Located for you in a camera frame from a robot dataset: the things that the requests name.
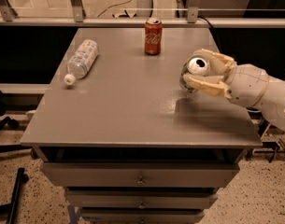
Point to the bottom grey drawer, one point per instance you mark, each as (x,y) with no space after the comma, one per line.
(143,216)

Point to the top grey drawer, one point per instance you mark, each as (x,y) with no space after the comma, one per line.
(142,175)

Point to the middle grey drawer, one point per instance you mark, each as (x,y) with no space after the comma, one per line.
(143,199)

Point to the grey drawer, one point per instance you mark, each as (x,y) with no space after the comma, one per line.
(143,216)
(143,199)
(142,175)

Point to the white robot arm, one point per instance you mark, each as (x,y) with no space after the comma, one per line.
(272,104)

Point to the white green 7up can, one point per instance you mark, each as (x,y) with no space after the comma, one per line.
(196,65)

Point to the yellow metal frame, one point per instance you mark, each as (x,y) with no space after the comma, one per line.
(269,148)

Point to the red coca-cola can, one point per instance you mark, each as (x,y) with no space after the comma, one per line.
(153,36)

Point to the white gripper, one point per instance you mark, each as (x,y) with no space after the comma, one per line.
(247,84)

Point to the grey drawer cabinet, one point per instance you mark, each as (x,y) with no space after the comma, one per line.
(131,109)

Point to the clear plastic water bottle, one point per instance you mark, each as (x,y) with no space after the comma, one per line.
(81,62)

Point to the metal window frame rail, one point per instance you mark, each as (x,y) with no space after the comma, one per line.
(133,13)

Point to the black metal stand leg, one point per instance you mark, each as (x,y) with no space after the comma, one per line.
(10,209)

